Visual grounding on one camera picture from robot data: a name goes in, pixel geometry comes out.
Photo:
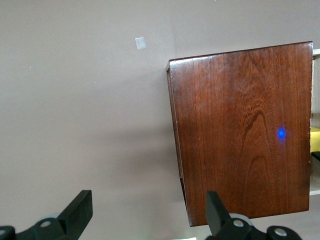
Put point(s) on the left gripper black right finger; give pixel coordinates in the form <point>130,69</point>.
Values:
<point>217,220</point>

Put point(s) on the yellow block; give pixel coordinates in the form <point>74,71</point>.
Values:
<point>315,140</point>

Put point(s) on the dark brown wooden cabinet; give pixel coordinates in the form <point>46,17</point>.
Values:
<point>237,125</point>

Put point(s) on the small grey tape patch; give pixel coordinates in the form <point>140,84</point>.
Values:
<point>140,43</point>

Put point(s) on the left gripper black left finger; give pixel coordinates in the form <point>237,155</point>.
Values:
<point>75,215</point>

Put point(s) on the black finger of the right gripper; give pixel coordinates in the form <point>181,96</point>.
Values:
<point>317,155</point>

